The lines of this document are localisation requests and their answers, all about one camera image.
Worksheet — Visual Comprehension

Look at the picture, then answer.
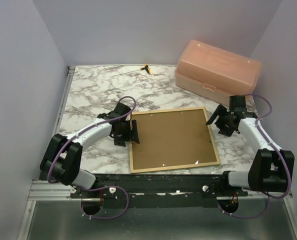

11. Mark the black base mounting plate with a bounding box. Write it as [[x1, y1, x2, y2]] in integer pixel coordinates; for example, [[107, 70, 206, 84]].
[[70, 173, 248, 209]]

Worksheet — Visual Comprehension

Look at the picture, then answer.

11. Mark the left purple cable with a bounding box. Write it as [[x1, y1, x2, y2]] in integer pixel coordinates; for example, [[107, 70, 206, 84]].
[[46, 96, 137, 221]]

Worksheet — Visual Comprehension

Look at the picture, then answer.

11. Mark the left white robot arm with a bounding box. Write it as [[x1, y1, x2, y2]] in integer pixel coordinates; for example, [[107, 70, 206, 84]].
[[40, 102, 140, 198]]

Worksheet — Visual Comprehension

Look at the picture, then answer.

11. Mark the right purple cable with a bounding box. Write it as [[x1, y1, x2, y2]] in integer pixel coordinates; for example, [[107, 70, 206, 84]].
[[217, 94, 293, 219]]

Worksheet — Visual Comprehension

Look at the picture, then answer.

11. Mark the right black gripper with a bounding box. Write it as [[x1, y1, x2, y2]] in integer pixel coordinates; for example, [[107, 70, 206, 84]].
[[206, 104, 235, 137]]

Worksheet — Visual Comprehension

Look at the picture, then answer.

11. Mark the wooden picture frame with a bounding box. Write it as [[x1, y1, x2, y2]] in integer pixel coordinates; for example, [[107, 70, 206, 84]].
[[128, 106, 221, 175]]

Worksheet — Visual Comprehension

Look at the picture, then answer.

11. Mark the purple cable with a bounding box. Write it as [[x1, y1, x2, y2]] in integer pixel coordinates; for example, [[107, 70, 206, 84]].
[[217, 94, 293, 219], [46, 96, 137, 221]]

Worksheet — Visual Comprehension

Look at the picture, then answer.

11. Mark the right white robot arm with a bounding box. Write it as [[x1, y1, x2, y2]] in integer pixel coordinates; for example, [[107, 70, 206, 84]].
[[206, 95, 295, 199]]

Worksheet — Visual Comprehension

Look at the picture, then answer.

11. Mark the pink translucent plastic box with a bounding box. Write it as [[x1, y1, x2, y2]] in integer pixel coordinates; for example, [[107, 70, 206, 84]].
[[174, 40, 263, 106]]

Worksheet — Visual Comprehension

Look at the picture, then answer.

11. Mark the aluminium rail left side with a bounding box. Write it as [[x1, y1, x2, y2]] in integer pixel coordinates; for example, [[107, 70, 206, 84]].
[[43, 65, 76, 171]]

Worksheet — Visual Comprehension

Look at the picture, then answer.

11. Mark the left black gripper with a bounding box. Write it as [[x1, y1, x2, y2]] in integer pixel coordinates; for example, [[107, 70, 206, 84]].
[[114, 120, 140, 147]]

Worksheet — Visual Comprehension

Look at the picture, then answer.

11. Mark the yellow black hex key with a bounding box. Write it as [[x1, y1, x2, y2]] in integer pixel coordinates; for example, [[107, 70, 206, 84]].
[[112, 64, 151, 78]]

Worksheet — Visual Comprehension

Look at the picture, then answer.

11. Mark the brown frame backing board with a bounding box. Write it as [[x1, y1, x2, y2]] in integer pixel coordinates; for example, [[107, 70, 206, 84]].
[[131, 109, 217, 171]]

